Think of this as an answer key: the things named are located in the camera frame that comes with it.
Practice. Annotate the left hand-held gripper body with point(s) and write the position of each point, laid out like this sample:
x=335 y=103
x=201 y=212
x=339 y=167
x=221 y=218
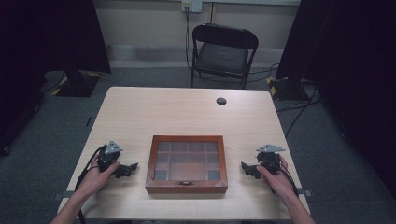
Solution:
x=109 y=155

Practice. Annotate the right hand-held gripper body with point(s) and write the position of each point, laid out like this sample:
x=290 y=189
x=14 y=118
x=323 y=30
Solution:
x=269 y=157

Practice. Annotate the wooden box with glass lid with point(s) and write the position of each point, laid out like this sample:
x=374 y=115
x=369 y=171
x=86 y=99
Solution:
x=186 y=165

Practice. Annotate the person's right hand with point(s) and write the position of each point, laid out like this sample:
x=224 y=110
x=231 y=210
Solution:
x=277 y=182

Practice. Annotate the person's left hand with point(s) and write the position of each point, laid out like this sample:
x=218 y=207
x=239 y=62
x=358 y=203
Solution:
x=95 y=180

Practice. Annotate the grey tape strip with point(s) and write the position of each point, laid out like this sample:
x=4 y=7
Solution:
x=305 y=192

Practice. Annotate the black stand base yellow tape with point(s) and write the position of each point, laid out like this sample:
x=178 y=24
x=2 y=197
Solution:
x=77 y=84
x=286 y=88

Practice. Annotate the black folding chair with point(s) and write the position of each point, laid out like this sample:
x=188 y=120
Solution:
x=222 y=56

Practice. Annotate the black curtain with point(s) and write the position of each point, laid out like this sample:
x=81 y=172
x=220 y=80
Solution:
x=348 y=62
x=46 y=37

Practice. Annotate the white wall socket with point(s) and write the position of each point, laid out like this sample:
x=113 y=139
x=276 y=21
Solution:
x=191 y=5

